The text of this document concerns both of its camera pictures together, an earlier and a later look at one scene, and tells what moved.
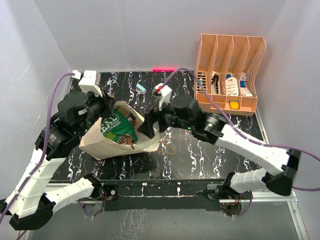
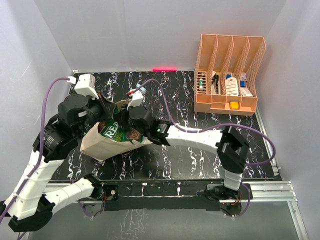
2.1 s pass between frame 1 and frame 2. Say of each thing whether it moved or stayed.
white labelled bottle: stayed
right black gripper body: moved
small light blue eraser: stayed
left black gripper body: stayed
